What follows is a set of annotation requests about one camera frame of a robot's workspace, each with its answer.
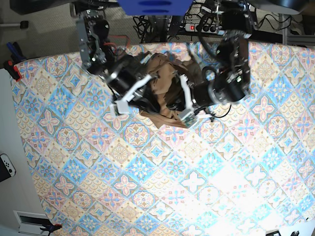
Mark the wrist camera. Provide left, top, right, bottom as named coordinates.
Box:
left=178, top=109, right=198, bottom=128
left=109, top=100, right=129, bottom=117

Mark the white game controller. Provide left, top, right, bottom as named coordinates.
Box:
left=0, top=153, right=16, bottom=177

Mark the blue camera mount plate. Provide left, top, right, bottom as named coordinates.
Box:
left=118, top=0, right=193, bottom=16

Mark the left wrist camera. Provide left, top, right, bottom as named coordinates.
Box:
left=178, top=109, right=198, bottom=128

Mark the blue clamp handle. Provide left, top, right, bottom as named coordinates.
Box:
left=6, top=42, right=26, bottom=63

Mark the red black clamp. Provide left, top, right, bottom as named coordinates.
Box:
left=3, top=60, right=22, bottom=82

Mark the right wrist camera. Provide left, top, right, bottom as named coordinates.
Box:
left=109, top=100, right=129, bottom=117

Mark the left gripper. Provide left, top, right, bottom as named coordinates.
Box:
left=167, top=75, right=217, bottom=120

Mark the white power strip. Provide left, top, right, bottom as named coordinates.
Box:
left=184, top=23, right=218, bottom=33

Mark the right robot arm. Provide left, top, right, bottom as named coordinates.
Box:
left=70, top=0, right=160, bottom=116

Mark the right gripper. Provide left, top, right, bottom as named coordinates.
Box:
left=114, top=73, right=158, bottom=112

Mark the brown t-shirt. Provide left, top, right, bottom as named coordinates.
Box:
left=139, top=53, right=206, bottom=128

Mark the patterned tile tablecloth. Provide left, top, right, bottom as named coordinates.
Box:
left=11, top=42, right=315, bottom=236

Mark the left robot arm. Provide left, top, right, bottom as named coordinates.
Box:
left=166, top=0, right=256, bottom=120

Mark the orange black clamp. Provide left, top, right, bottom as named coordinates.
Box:
left=40, top=224, right=63, bottom=233

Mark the white wall vent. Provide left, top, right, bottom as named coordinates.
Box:
left=13, top=210, right=50, bottom=236

